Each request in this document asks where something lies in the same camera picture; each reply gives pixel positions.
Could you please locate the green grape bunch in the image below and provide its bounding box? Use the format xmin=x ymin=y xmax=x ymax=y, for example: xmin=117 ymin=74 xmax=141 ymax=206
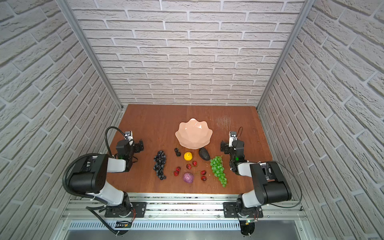
xmin=210 ymin=156 xmax=228 ymax=188

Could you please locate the black fake avocado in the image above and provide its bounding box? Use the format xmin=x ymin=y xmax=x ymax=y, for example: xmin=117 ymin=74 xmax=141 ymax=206
xmin=199 ymin=148 xmax=211 ymax=161

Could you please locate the dark purple grape bunch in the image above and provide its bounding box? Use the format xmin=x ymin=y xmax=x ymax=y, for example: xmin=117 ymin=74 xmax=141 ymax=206
xmin=153 ymin=151 xmax=167 ymax=181

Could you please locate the yellow fake lemon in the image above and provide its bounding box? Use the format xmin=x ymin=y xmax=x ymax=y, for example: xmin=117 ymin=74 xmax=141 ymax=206
xmin=184 ymin=152 xmax=193 ymax=161

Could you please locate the purple fake fig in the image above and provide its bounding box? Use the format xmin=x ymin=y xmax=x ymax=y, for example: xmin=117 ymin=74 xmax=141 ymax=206
xmin=183 ymin=172 xmax=195 ymax=184

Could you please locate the red cherry pair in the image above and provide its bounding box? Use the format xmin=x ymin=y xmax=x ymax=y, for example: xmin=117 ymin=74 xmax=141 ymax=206
xmin=186 ymin=161 xmax=198 ymax=170
xmin=200 ymin=170 xmax=207 ymax=181
xmin=174 ymin=167 xmax=181 ymax=176

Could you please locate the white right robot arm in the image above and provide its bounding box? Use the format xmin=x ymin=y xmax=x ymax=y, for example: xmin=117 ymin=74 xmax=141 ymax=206
xmin=220 ymin=140 xmax=292 ymax=217

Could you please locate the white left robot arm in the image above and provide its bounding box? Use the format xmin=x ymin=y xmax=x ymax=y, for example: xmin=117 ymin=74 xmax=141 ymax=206
xmin=62 ymin=140 xmax=147 ymax=218

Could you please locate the pink scalloped fruit bowl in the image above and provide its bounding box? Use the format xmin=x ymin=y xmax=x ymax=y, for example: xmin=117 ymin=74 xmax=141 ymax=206
xmin=175 ymin=118 xmax=213 ymax=150

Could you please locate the black cherry pair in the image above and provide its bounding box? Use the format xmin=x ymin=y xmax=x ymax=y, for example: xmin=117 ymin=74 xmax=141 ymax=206
xmin=174 ymin=148 xmax=181 ymax=157

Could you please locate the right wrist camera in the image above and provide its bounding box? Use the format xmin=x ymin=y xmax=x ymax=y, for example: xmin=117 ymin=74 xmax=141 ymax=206
xmin=229 ymin=131 xmax=237 ymax=148

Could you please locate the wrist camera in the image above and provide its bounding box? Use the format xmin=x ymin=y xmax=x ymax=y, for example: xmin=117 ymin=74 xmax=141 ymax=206
xmin=229 ymin=131 xmax=237 ymax=148
xmin=124 ymin=131 xmax=133 ymax=141

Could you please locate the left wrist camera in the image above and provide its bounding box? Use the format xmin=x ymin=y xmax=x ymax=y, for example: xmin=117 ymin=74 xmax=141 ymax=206
xmin=124 ymin=131 xmax=133 ymax=141

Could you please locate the black corrugated cable conduit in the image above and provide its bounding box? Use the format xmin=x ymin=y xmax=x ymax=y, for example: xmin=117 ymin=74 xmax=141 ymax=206
xmin=62 ymin=125 xmax=133 ymax=237

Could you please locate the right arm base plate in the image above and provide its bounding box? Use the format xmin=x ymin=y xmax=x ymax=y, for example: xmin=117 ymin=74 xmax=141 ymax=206
xmin=223 ymin=202 xmax=264 ymax=219

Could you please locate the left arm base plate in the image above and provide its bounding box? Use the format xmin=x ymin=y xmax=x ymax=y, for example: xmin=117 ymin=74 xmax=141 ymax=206
xmin=105 ymin=202 xmax=147 ymax=218

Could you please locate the aluminium mounting rail frame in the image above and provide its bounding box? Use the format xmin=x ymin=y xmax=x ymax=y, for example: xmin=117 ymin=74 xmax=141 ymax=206
xmin=53 ymin=193 xmax=315 ymax=240

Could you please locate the left aluminium corner post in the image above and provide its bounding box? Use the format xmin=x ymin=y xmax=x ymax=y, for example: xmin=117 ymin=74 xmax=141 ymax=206
xmin=57 ymin=0 xmax=124 ymax=111

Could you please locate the aluminium corner post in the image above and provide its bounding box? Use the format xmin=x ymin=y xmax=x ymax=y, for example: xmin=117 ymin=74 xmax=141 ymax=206
xmin=57 ymin=0 xmax=124 ymax=111
xmin=256 ymin=0 xmax=315 ymax=110

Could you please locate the right aluminium corner post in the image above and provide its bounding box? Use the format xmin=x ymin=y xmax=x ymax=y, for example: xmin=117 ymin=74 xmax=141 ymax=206
xmin=256 ymin=0 xmax=315 ymax=110

